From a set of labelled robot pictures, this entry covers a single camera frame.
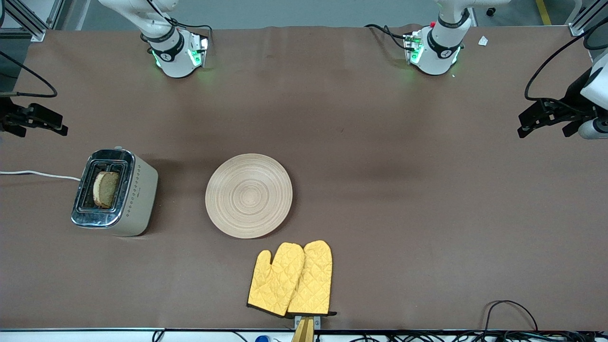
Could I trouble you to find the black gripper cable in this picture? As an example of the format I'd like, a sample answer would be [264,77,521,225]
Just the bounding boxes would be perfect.
[524,17,608,114]
[0,50,58,98]

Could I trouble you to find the brown toast slice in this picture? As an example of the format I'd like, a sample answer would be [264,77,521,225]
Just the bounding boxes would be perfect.
[93,171,120,209]

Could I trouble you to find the black left arm base cable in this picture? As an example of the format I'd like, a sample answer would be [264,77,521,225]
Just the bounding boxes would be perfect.
[364,24,410,51]

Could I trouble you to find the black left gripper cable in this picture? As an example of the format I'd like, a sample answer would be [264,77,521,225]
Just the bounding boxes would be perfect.
[524,17,608,114]

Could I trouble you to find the aluminium frame profile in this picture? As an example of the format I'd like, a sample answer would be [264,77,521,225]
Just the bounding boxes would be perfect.
[0,0,65,42]
[568,0,608,37]

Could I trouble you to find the yellow oven mitt with thumb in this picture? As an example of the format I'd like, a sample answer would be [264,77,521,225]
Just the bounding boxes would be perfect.
[247,242,305,318]

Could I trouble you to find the black cable bundle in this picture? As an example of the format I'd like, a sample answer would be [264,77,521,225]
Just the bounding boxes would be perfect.
[351,330,608,342]

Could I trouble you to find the beige chrome toaster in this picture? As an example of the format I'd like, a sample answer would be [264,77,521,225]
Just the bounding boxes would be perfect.
[71,149,159,237]

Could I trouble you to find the round wooden plate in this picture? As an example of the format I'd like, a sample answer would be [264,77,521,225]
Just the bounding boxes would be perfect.
[205,153,294,239]

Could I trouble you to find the yellow bananas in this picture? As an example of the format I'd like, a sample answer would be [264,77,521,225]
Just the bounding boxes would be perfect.
[287,240,337,318]

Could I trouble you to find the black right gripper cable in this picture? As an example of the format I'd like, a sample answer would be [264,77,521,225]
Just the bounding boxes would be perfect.
[0,50,58,98]

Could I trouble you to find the black arm base cable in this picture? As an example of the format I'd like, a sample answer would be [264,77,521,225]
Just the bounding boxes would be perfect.
[364,24,410,51]
[142,0,213,48]

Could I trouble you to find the white toaster power cable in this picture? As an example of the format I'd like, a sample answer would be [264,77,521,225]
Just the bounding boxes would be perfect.
[0,170,81,182]

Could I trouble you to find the black looped cable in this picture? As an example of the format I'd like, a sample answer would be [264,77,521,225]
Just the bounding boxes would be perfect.
[482,300,540,333]

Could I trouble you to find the black right arm base cable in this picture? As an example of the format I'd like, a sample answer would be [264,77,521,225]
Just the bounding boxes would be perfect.
[142,0,213,48]

